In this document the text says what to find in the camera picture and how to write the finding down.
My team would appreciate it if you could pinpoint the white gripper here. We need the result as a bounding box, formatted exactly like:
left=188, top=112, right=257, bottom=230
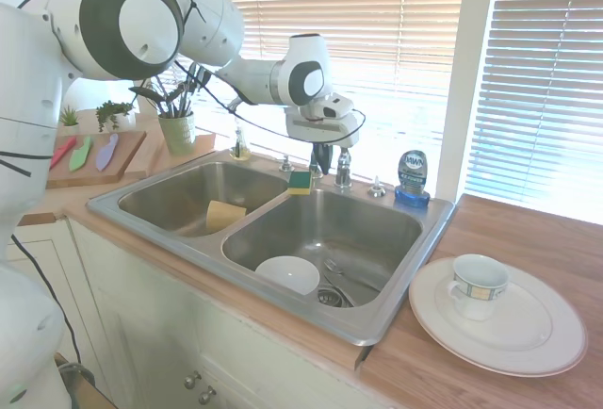
left=285, top=110, right=362, bottom=174

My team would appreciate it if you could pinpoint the chrome kitchen faucet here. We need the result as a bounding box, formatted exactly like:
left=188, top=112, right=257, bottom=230
left=308, top=147, right=353, bottom=189

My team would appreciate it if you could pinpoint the yellow and green sponge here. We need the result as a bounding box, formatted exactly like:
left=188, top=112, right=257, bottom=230
left=287, top=171, right=313, bottom=197

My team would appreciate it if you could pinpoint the chrome sink side sprayer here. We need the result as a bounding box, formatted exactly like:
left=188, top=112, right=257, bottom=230
left=367, top=174, right=386, bottom=200

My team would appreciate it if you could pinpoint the stainless steel double sink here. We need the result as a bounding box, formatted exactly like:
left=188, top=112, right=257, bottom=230
left=86, top=148, right=457, bottom=348

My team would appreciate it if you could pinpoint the clear glass soap bottle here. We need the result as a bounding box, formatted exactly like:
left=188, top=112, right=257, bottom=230
left=229, top=126, right=253, bottom=162

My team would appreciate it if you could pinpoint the blue Dawn dish soap bottle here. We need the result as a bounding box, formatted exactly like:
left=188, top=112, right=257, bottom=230
left=394, top=149, right=432, bottom=210

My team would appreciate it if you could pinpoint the yellow plastic cup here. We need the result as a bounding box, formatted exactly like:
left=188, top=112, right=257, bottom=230
left=204, top=200, right=248, bottom=234

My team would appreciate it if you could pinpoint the white ceramic bowl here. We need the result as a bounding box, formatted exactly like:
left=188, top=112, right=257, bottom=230
left=254, top=254, right=321, bottom=296

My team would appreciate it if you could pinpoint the wide wooden window blind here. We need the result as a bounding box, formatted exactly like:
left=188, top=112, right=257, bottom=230
left=74, top=0, right=468, bottom=185

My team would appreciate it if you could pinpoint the open metal sink drain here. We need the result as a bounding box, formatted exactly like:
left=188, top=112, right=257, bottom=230
left=318, top=287, right=355, bottom=309

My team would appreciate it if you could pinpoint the wooden cutting board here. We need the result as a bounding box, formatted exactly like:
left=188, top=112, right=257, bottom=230
left=44, top=130, right=149, bottom=190

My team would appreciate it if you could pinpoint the white patterned teacup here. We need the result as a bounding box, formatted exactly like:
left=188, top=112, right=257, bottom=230
left=444, top=253, right=512, bottom=322

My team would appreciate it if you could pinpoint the small trailing green plant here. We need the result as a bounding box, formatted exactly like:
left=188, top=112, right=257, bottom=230
left=94, top=99, right=137, bottom=135

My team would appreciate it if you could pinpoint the purple plastic knife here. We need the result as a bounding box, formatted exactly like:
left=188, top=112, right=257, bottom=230
left=94, top=133, right=121, bottom=172

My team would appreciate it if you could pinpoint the narrow wooden window blind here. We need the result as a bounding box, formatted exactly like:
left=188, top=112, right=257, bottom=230
left=463, top=0, right=603, bottom=227

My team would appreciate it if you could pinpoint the white kitchen cabinet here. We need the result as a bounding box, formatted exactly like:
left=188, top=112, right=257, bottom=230
left=7, top=215, right=359, bottom=409

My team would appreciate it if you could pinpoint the green plastic knife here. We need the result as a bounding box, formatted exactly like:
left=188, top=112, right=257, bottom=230
left=68, top=135, right=95, bottom=173

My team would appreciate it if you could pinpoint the small spiky succulent plant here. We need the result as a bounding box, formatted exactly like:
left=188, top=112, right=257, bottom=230
left=58, top=104, right=82, bottom=138

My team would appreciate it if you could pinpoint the red plastic knife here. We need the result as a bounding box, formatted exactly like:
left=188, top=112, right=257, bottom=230
left=48, top=136, right=79, bottom=169

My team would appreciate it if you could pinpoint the large white dinner plate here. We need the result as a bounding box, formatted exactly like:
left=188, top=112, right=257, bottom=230
left=408, top=255, right=589, bottom=378

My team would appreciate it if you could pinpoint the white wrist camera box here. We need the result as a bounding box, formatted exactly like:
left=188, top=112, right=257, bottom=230
left=308, top=92, right=355, bottom=122

